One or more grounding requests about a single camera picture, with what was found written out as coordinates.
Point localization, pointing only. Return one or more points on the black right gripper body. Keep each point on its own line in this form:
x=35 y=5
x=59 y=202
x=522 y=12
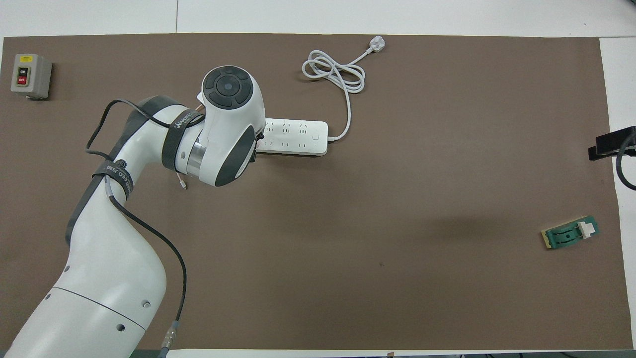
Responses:
x=633 y=136

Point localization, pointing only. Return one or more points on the grey on-off switch box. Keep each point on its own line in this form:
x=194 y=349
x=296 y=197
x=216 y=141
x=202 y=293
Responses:
x=31 y=75

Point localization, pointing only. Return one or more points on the green knife switch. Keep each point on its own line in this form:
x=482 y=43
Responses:
x=569 y=233

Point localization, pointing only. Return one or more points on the brown table mat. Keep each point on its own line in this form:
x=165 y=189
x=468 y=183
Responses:
x=348 y=248

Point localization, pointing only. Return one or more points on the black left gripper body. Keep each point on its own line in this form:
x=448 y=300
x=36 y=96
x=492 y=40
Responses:
x=258 y=139

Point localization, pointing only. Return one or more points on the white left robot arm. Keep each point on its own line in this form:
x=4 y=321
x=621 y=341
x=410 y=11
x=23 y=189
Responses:
x=109 y=283

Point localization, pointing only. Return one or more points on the white power strip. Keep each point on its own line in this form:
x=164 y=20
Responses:
x=298 y=136

